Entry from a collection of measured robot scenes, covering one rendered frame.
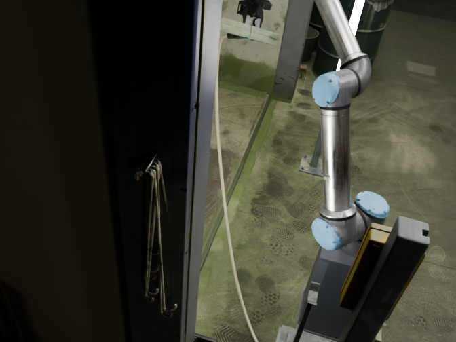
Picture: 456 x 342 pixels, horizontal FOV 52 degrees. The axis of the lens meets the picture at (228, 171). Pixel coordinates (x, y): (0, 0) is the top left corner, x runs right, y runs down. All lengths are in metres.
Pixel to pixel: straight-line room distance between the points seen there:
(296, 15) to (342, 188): 2.24
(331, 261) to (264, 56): 2.34
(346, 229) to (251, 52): 2.45
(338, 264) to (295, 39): 2.28
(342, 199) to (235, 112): 2.20
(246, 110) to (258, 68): 0.40
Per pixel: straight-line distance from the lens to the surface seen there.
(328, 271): 2.24
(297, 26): 3.94
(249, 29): 1.95
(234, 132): 3.73
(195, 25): 0.85
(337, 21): 1.92
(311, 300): 1.45
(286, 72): 4.13
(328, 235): 1.96
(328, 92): 1.74
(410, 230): 0.95
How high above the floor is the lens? 2.27
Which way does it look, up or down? 41 degrees down
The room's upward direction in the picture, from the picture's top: 7 degrees clockwise
